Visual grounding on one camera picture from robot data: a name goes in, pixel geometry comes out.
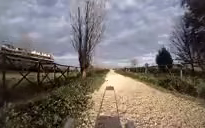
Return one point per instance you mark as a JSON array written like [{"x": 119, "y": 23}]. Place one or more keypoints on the slim bare tree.
[{"x": 84, "y": 50}]

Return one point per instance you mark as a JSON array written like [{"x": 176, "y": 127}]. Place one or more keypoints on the pale gravel path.
[{"x": 140, "y": 103}]

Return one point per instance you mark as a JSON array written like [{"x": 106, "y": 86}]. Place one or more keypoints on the green weedy verge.
[{"x": 56, "y": 100}]

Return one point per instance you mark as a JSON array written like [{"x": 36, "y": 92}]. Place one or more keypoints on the dark conifer tree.
[{"x": 164, "y": 58}]

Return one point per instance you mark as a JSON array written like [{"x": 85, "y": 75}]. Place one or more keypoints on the grassy verge with bushes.
[{"x": 176, "y": 84}]

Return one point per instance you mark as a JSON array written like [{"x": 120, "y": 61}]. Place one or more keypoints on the long pale building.
[{"x": 23, "y": 53}]

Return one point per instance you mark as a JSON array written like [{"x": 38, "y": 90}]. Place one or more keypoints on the group of bare trees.
[{"x": 191, "y": 46}]

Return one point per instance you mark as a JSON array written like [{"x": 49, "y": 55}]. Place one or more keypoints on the wooden rail fence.
[{"x": 39, "y": 73}]

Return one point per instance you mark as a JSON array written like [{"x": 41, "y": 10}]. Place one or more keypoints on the weathered wooden post fence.
[{"x": 181, "y": 71}]

